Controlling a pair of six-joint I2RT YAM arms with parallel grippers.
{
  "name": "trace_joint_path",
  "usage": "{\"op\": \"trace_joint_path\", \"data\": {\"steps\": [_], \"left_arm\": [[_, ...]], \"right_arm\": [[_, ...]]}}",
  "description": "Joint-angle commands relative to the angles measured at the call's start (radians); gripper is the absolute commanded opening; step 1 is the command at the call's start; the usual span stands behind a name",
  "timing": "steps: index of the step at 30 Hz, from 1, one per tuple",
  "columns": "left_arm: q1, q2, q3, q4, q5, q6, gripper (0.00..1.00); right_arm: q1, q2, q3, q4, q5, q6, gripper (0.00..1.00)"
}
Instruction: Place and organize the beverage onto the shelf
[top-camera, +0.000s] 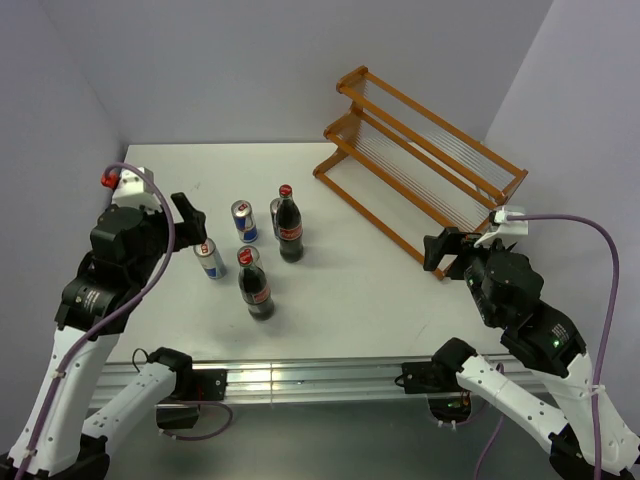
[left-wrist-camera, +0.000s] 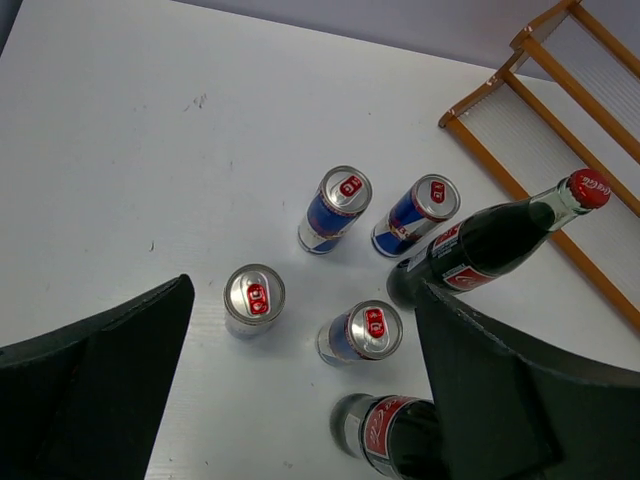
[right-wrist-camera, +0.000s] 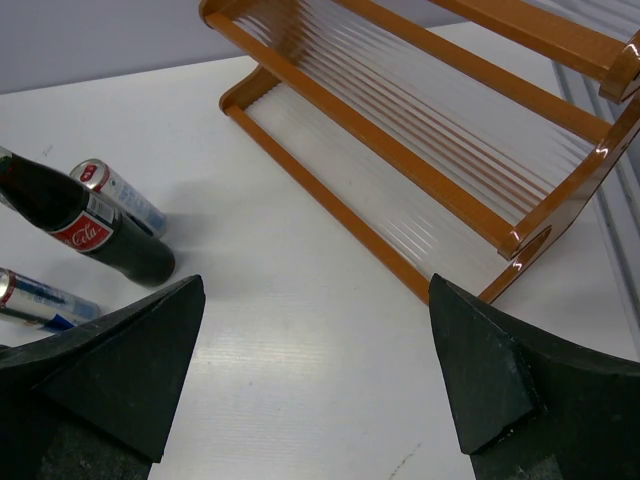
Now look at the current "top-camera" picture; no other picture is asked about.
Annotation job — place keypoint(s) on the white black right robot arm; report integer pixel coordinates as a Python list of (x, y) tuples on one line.
[(582, 432)]

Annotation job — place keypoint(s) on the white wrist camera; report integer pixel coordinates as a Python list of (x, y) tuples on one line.
[(129, 190), (506, 225)]

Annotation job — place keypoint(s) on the orange wooden two-tier shelf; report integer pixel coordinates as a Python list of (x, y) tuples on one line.
[(408, 171)]

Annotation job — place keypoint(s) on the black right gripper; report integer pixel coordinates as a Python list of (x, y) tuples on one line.
[(451, 239)]

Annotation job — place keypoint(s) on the energy drink can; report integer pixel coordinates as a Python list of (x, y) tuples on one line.
[(242, 214), (274, 205), (210, 259)]

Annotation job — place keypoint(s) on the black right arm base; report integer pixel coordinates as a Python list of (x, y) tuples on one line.
[(447, 401)]

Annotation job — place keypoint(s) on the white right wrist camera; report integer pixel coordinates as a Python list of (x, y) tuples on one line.
[(506, 225)]

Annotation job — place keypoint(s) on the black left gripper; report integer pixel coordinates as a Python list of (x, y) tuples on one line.
[(192, 229)]

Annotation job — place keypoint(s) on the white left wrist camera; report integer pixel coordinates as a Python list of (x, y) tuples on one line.
[(129, 190)]

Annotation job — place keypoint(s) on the cola glass bottle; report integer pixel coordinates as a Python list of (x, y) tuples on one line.
[(289, 226), (254, 286)]

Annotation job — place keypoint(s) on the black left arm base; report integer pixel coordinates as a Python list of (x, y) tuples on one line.
[(206, 385)]

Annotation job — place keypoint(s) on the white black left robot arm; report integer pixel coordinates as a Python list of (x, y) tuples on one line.
[(58, 441)]

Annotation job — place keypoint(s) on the aluminium mounting rail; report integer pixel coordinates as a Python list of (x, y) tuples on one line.
[(311, 380)]

